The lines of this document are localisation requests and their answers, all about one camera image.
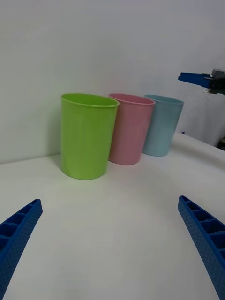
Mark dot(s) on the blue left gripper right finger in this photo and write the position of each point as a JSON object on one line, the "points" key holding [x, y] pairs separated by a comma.
{"points": [[206, 239]]}

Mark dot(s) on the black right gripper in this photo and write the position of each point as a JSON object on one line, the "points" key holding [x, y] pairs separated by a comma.
{"points": [[218, 82]]}

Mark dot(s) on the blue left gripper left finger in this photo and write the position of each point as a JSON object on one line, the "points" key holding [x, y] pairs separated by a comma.
{"points": [[16, 239]]}

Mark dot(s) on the pale blue plastic bin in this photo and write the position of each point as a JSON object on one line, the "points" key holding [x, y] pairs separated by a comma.
{"points": [[161, 129]]}

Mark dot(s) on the pink plastic bin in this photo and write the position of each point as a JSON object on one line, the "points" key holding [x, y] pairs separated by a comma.
{"points": [[131, 133]]}

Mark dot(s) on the yellow-green plastic bin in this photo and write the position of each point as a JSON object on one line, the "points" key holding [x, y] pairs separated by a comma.
{"points": [[84, 140]]}

